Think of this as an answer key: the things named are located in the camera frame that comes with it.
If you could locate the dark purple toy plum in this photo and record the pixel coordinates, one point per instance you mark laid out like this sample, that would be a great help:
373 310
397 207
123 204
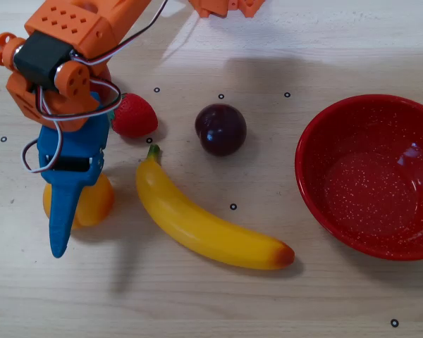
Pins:
220 130

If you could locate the red speckled enamel bowl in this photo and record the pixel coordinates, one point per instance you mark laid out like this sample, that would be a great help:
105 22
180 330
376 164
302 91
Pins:
366 197

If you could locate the orange yellow toy peach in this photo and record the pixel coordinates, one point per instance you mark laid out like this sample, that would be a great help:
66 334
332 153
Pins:
95 200

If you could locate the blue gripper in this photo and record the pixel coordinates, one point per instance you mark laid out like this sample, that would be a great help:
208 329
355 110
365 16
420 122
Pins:
78 141

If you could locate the red toy strawberry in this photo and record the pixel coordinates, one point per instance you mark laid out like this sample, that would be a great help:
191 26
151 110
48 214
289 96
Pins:
135 116

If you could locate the yellow toy banana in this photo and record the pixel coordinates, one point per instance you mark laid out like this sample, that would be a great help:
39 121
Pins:
204 229

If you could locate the orange robot base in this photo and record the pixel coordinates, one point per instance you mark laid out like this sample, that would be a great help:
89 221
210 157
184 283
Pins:
229 6

